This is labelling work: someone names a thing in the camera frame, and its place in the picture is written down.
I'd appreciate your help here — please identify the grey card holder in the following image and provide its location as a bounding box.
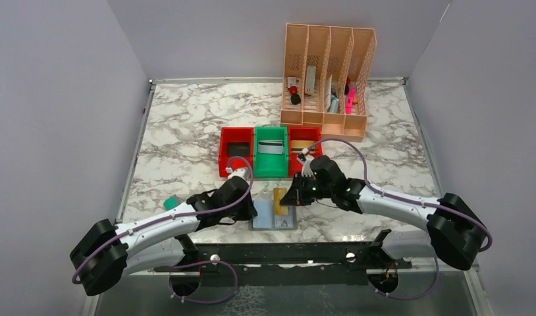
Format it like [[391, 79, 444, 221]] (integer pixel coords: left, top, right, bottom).
[[249, 200, 298, 230]]

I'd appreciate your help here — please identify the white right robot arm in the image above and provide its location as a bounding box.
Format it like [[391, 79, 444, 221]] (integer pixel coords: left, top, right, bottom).
[[280, 155, 487, 271]]

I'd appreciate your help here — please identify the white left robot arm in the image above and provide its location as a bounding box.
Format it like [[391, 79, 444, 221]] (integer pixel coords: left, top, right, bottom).
[[69, 176, 256, 296]]

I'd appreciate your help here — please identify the black card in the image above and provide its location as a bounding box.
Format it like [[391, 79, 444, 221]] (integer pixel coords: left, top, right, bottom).
[[226, 142, 251, 157]]

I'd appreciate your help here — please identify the gold striped card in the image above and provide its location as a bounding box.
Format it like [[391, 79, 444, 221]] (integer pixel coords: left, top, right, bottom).
[[290, 140, 314, 153]]

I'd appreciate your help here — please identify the silver striped card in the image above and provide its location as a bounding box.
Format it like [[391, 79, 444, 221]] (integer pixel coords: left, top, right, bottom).
[[257, 140, 284, 155]]

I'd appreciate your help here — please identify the green plastic bin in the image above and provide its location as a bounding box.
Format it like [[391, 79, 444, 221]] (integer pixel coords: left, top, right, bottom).
[[254, 126, 288, 178]]

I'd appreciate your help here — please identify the red plastic bin left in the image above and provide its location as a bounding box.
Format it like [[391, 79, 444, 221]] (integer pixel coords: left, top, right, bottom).
[[218, 127, 254, 178]]

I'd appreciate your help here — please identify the red plastic bin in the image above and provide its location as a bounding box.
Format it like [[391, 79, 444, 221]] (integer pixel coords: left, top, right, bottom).
[[287, 127, 321, 178], [218, 127, 254, 178]]

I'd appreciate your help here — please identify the red plastic bin right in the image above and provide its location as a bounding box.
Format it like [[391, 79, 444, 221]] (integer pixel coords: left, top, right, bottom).
[[287, 127, 321, 178]]

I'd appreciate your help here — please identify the teal eraser block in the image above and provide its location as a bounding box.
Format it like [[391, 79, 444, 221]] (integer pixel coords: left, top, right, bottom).
[[163, 196, 180, 211]]

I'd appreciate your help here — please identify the teal pen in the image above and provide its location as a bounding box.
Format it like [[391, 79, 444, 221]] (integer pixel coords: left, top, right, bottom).
[[327, 94, 340, 113]]

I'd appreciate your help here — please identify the red black marker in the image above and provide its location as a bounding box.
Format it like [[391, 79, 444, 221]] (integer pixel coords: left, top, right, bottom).
[[288, 86, 302, 105]]

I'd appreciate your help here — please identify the pink highlighter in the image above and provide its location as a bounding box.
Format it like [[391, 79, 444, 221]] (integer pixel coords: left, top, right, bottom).
[[344, 86, 356, 115]]

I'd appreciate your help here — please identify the white red box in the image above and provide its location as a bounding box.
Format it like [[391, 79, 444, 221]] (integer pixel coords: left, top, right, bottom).
[[304, 65, 317, 95]]

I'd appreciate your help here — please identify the peach desk organizer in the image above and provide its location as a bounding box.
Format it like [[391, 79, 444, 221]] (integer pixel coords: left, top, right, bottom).
[[280, 23, 377, 142]]

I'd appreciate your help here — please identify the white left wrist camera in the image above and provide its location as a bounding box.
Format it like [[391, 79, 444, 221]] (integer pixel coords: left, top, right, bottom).
[[225, 167, 250, 180]]

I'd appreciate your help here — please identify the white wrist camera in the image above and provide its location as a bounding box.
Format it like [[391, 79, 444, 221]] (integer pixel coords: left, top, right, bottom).
[[225, 167, 250, 180], [297, 153, 315, 177]]

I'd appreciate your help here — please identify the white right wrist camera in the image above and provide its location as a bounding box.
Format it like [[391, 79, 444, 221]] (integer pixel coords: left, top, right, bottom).
[[297, 153, 315, 177]]

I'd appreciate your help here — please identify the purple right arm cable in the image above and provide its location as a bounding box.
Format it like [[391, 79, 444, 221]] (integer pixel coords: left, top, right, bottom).
[[299, 138, 493, 302]]

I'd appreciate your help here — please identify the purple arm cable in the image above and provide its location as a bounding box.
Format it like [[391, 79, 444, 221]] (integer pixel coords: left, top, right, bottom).
[[71, 156, 255, 305], [299, 138, 493, 302]]

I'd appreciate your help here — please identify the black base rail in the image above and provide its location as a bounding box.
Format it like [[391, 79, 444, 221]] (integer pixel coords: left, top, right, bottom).
[[154, 242, 411, 287]]

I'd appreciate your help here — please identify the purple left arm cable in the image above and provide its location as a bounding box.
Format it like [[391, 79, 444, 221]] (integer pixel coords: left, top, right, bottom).
[[71, 156, 255, 305]]

